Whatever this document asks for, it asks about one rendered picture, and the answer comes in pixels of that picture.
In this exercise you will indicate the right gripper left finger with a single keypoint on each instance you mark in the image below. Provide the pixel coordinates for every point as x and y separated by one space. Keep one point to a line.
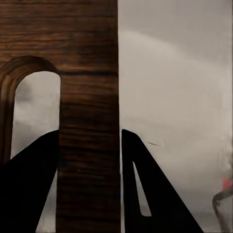
25 182

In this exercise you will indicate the cutting board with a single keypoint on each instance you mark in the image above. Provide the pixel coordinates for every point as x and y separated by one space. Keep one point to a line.
78 40

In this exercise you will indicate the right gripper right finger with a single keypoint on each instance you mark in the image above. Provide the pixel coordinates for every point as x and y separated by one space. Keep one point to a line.
169 213

